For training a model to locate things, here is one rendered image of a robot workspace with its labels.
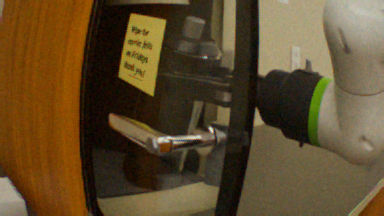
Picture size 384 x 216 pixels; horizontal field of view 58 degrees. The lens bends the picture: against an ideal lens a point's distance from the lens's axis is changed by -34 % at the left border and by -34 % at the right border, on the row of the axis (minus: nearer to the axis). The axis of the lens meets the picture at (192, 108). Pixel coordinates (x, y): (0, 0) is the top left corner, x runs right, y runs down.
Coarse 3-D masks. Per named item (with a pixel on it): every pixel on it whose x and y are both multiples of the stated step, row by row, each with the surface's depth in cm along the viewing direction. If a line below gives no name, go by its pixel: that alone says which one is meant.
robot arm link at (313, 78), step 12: (300, 72) 56; (312, 72) 56; (288, 84) 55; (300, 84) 54; (312, 84) 53; (288, 96) 55; (300, 96) 53; (288, 108) 55; (300, 108) 53; (288, 120) 55; (300, 120) 53; (288, 132) 56; (300, 132) 54; (300, 144) 58
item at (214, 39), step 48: (144, 0) 48; (192, 0) 42; (240, 0) 36; (96, 48) 58; (192, 48) 42; (240, 48) 37; (96, 96) 58; (144, 96) 48; (192, 96) 42; (240, 96) 38; (96, 144) 59; (240, 144) 38; (96, 192) 62; (144, 192) 50; (192, 192) 43; (240, 192) 39
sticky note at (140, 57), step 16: (144, 16) 48; (128, 32) 51; (144, 32) 48; (160, 32) 46; (128, 48) 51; (144, 48) 48; (160, 48) 46; (128, 64) 51; (144, 64) 48; (128, 80) 51; (144, 80) 48
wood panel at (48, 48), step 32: (32, 0) 62; (64, 0) 51; (0, 32) 81; (32, 32) 61; (64, 32) 50; (0, 64) 80; (32, 64) 60; (64, 64) 50; (0, 96) 80; (32, 96) 60; (64, 96) 51; (0, 128) 83; (32, 128) 62; (64, 128) 52; (0, 160) 88; (32, 160) 64; (64, 160) 52; (32, 192) 68; (64, 192) 55
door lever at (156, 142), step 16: (112, 112) 44; (112, 128) 44; (128, 128) 41; (144, 128) 40; (208, 128) 41; (144, 144) 39; (160, 144) 38; (176, 144) 39; (192, 144) 40; (208, 144) 41
